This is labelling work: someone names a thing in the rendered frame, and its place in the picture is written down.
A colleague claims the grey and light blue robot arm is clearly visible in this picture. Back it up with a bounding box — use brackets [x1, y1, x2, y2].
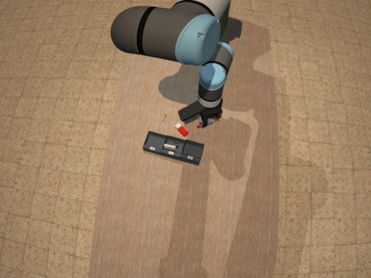
[111, 0, 234, 122]

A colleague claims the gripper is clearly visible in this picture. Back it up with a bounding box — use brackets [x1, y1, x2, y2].
[198, 98, 223, 128]

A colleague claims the dark grey rack of bins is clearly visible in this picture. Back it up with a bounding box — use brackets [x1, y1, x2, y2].
[143, 131, 204, 166]

